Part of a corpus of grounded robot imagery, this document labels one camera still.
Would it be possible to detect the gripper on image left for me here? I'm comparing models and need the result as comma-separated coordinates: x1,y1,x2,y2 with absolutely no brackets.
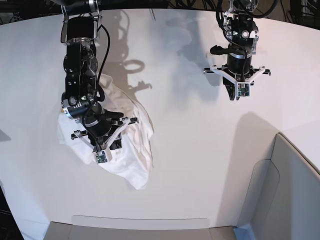
70,110,138,153

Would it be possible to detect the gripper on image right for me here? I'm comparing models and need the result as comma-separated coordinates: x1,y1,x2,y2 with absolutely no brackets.
203,51,271,101

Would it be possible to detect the white printed t-shirt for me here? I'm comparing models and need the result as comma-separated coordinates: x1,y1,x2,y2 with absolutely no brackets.
57,74,153,190

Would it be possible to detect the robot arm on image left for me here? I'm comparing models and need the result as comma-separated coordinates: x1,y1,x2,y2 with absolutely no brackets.
60,0,138,155

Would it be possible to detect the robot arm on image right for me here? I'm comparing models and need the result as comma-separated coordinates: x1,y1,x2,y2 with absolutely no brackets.
203,0,278,101

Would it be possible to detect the grey side panel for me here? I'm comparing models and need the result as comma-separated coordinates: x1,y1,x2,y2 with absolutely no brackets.
233,133,320,240

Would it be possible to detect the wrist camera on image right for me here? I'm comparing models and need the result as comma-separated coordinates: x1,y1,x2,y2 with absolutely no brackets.
234,82,251,100

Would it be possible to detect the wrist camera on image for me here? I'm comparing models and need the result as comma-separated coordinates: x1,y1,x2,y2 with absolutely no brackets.
234,82,251,100
94,148,113,164

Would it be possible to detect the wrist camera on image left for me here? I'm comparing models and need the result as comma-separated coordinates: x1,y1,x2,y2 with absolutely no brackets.
94,148,113,164

